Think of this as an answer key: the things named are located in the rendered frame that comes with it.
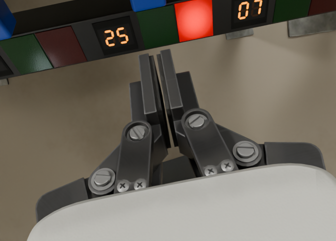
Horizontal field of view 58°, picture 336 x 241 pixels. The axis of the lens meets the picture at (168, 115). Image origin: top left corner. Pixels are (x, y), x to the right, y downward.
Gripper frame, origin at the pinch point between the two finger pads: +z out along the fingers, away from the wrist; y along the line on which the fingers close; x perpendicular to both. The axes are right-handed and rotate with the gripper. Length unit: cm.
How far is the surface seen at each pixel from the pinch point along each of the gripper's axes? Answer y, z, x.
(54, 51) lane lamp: -8.3, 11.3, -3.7
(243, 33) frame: 24, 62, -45
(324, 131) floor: 44, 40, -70
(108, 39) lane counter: -3.8, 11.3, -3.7
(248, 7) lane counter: 7.8, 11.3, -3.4
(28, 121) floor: -44, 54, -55
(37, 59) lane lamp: -10.0, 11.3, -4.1
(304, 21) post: 42, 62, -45
